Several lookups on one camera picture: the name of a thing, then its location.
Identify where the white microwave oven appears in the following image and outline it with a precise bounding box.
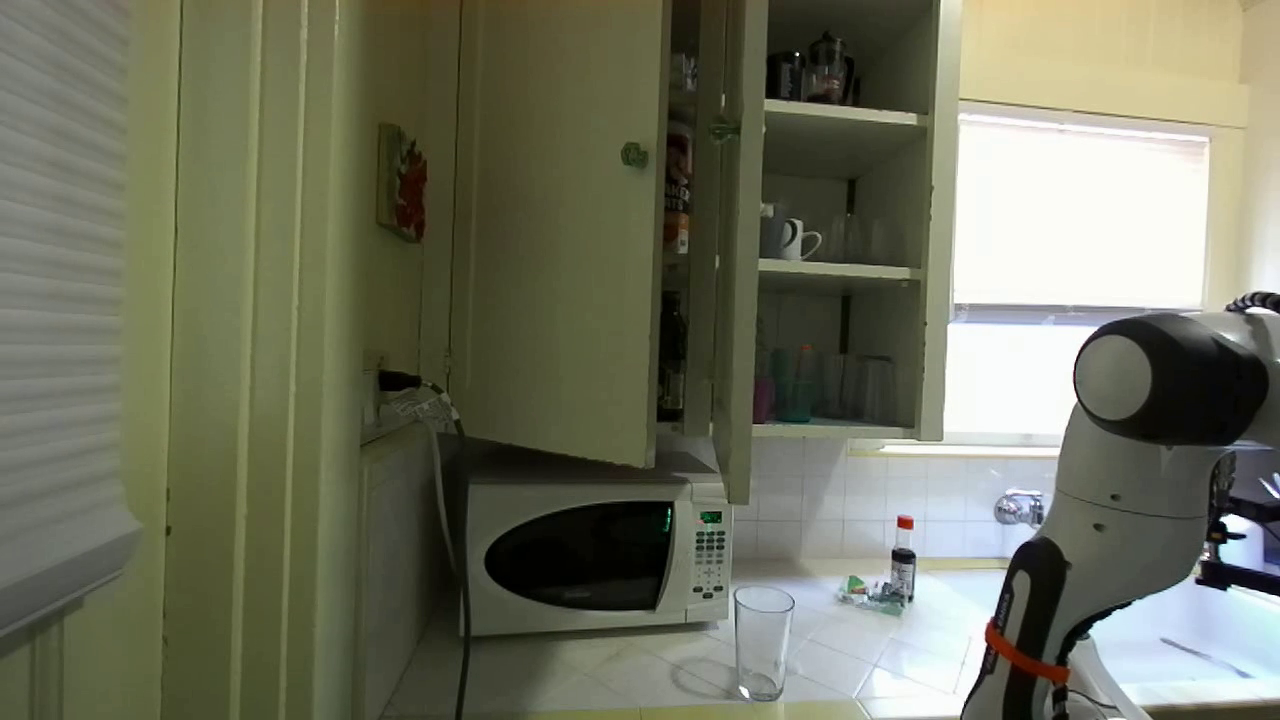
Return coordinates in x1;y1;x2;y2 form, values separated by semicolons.
463;476;734;637

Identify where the cream upper cabinet door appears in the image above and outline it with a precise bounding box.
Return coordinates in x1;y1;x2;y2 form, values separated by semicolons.
453;0;668;468

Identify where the white window blind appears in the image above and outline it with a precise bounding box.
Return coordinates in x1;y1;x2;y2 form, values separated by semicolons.
952;114;1214;309

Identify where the dark teapot on shelf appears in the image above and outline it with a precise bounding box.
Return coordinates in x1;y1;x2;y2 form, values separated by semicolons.
769;32;859;103

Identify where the cream upper cabinet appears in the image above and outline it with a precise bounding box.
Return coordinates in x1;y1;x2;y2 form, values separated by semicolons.
660;0;965;501

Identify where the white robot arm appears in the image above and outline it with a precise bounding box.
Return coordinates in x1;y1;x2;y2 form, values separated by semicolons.
960;291;1280;720

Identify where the red wall item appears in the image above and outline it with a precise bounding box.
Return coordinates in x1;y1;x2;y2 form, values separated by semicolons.
380;123;429;239

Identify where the crumpled plastic wrapper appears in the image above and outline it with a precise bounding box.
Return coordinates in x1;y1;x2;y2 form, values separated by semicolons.
844;577;904;616

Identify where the dark soy sauce bottle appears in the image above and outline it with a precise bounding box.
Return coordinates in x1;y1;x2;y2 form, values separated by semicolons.
891;515;917;604

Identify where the white mug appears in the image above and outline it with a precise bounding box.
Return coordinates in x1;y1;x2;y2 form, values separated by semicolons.
761;206;824;260

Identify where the clear drinking glass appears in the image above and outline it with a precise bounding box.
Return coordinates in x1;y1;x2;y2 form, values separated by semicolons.
737;589;797;703

